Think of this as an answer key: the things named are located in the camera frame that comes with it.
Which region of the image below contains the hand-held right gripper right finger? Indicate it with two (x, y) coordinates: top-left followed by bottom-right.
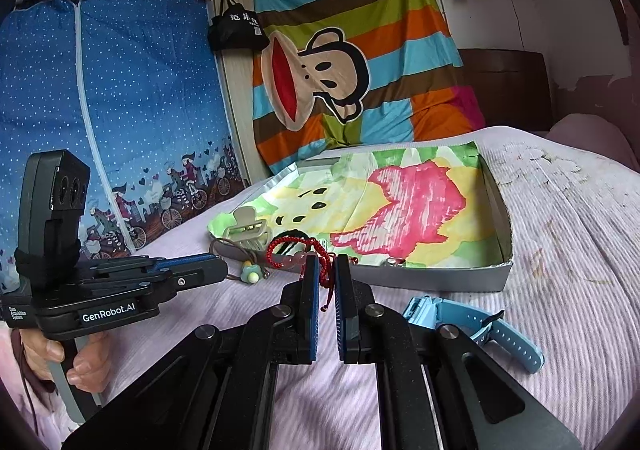
(335, 254), (583, 450)

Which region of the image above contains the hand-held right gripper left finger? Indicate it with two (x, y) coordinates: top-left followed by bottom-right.
(62, 255), (321, 450)

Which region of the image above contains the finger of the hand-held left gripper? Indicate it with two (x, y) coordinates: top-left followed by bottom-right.
(145, 263), (230, 301)
(147, 253), (223, 272)

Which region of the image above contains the brown hair tie green bead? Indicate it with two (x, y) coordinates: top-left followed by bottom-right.
(209, 236), (273, 287)

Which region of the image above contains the beige claw hair clip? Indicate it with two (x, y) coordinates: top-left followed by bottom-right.
(223, 207), (271, 253)

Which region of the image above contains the red braided bracelet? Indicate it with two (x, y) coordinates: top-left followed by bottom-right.
(266, 236), (358, 313)

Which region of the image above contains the black hair tie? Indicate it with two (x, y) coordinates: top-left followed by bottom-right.
(275, 229), (313, 256)

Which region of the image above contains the grey box with colourful lining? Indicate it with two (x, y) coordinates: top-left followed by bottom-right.
(207, 140), (514, 292)

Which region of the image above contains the person's left hand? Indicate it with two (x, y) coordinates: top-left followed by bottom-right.
(10, 327), (113, 394)

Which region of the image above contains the blue dotted fabric wardrobe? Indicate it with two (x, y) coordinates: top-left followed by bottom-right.
(0, 0), (251, 291)

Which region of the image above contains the blue wrist watch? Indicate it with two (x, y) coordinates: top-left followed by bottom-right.
(402, 295), (546, 373)

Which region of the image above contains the black tote bag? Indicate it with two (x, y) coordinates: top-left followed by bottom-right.
(207, 0), (268, 51)

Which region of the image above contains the striped monkey print cloth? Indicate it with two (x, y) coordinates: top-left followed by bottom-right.
(250, 0), (487, 171)

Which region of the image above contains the dark wooden headboard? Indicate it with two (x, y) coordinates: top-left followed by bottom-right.
(457, 48), (555, 133)

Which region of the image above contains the pink pillow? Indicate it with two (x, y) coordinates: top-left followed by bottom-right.
(545, 113), (636, 176)

